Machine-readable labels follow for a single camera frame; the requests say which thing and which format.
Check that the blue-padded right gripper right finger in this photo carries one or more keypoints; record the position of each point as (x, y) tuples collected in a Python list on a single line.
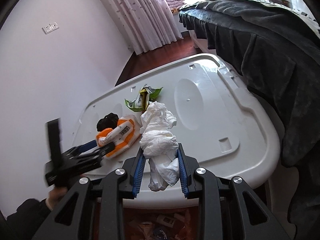
[(229, 208)]

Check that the dark sleeve forearm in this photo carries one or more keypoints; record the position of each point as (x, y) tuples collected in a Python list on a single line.
[(28, 218)]

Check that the grey plastic bin lid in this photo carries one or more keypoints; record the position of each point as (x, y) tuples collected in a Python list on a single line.
[(219, 122)]

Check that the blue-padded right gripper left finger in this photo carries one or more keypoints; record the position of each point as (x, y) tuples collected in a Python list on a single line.
[(94, 209)]

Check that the white pink curtain left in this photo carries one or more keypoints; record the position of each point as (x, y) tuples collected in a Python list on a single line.
[(144, 24)]

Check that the orange trash bag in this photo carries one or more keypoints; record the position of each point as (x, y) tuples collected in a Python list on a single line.
[(179, 223)]

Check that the white tissue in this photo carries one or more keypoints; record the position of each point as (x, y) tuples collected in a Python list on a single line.
[(160, 146)]

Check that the orange white wet-wipe pack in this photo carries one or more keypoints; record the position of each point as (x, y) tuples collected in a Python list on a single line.
[(123, 135)]

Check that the green snack wrapper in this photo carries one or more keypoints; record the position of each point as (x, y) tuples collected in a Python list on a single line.
[(146, 95)]

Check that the folded pink bedding stack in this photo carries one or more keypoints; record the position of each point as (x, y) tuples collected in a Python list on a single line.
[(175, 4)]

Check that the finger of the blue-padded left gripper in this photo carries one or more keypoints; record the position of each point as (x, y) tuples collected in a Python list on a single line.
[(86, 147), (97, 154)]

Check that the white wall socket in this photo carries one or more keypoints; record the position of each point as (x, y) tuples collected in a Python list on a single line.
[(50, 27)]

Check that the black cloth ball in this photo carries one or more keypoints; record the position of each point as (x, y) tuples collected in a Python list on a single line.
[(109, 121)]

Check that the person left hand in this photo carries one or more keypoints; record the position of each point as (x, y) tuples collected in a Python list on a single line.
[(54, 196)]

